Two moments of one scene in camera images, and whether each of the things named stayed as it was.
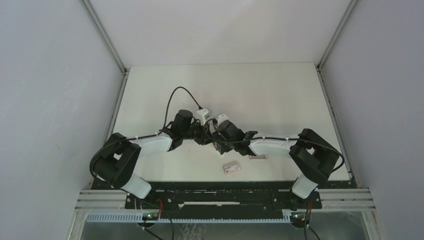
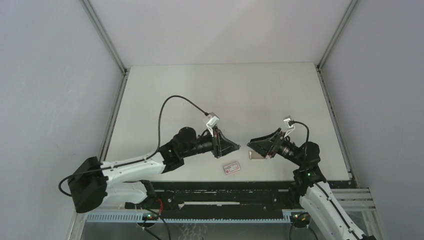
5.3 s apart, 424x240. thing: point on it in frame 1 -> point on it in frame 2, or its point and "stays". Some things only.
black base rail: (226, 196) stays
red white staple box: (231, 168) stays
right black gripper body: (226, 147) -> (283, 148)
